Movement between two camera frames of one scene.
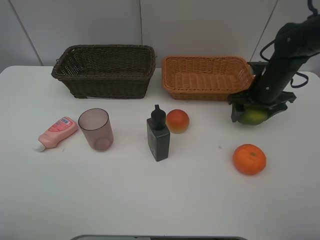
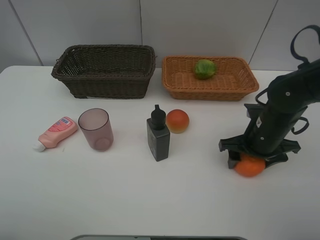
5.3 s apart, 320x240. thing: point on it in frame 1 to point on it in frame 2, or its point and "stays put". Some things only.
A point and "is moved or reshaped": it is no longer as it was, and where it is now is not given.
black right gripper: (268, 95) to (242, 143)
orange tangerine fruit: (249, 159) stays put
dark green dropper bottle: (158, 135) stays put
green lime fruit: (254, 116) is moved or reshaped
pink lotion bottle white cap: (50, 138) stays put
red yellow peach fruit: (177, 121) stays put
